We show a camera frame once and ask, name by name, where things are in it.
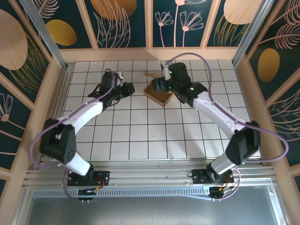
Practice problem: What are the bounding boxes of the brown cardboard paper box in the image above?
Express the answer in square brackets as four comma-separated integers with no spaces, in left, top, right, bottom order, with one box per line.
[140,70,175,107]

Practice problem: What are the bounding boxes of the grey metal sheet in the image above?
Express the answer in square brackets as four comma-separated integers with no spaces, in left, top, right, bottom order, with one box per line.
[14,184,288,225]

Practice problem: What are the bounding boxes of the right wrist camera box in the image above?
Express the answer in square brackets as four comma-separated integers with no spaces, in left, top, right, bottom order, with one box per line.
[161,61,171,81]

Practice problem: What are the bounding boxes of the aluminium side rail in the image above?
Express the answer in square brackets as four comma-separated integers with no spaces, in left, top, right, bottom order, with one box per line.
[37,63,75,170]

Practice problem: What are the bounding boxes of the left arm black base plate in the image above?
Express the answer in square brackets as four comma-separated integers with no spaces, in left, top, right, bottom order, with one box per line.
[67,171,111,187]

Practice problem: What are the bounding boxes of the aluminium corner post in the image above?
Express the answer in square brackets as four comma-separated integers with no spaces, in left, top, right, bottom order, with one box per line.
[20,0,69,70]
[232,0,275,68]

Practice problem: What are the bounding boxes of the aluminium mounting rail frame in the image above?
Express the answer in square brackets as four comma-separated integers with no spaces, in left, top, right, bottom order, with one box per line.
[23,159,278,187]

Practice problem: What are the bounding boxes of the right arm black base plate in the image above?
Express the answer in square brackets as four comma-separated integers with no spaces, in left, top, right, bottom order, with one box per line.
[192,169,235,186]

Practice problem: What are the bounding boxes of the perforated metal cable tray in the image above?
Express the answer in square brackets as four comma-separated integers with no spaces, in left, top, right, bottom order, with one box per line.
[32,189,211,200]

